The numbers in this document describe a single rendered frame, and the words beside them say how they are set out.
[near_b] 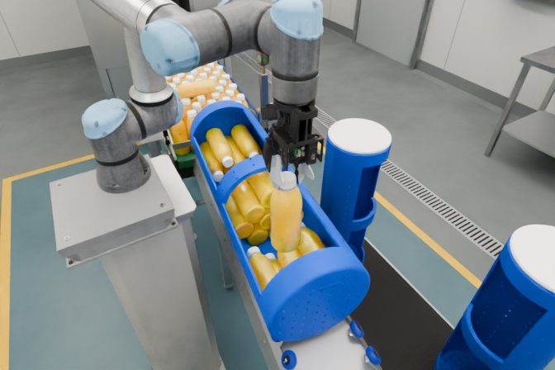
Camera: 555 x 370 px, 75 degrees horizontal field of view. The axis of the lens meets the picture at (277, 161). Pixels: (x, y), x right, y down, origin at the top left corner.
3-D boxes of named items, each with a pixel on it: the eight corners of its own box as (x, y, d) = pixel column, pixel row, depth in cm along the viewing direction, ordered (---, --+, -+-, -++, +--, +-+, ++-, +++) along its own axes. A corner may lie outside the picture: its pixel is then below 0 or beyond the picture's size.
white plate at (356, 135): (324, 147, 152) (324, 149, 152) (391, 156, 147) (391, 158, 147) (332, 115, 173) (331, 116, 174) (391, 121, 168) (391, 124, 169)
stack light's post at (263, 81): (265, 217, 261) (261, 75, 193) (263, 213, 264) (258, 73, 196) (270, 215, 262) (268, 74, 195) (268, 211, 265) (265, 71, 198)
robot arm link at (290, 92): (264, 66, 59) (309, 59, 62) (264, 92, 62) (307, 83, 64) (282, 85, 54) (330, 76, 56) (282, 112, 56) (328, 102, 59)
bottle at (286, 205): (268, 252, 83) (267, 192, 72) (272, 229, 89) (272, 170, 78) (299, 255, 83) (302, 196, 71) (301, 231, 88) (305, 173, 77)
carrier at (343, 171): (310, 273, 206) (361, 283, 201) (323, 149, 152) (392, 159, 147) (318, 235, 228) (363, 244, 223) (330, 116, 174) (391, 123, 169)
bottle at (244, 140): (227, 130, 147) (242, 155, 133) (241, 120, 147) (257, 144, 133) (235, 141, 152) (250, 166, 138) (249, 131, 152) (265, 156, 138)
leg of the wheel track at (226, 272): (225, 290, 214) (214, 217, 176) (222, 282, 218) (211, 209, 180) (234, 286, 216) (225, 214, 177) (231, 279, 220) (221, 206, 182)
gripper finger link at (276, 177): (273, 206, 69) (282, 167, 64) (262, 187, 73) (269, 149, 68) (287, 204, 70) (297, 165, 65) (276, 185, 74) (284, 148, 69)
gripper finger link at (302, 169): (307, 198, 71) (302, 163, 65) (295, 180, 76) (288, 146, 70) (321, 192, 72) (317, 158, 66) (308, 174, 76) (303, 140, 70)
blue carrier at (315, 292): (265, 357, 92) (272, 290, 75) (191, 163, 156) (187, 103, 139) (358, 320, 102) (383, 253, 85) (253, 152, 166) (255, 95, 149)
